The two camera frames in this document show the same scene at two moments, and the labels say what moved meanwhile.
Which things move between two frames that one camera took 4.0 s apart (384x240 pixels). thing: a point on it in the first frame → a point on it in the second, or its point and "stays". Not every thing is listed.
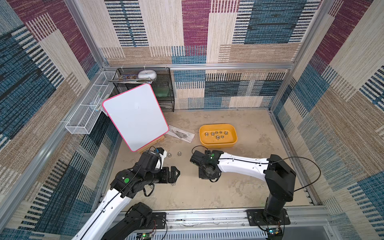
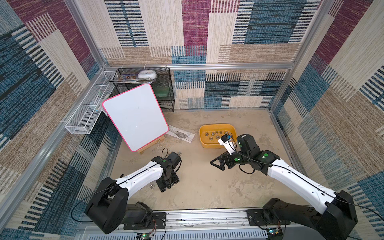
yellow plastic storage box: x=218 y=135 stays
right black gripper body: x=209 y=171 → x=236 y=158
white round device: x=148 y=74 stays
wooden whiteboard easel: x=141 y=150 stays
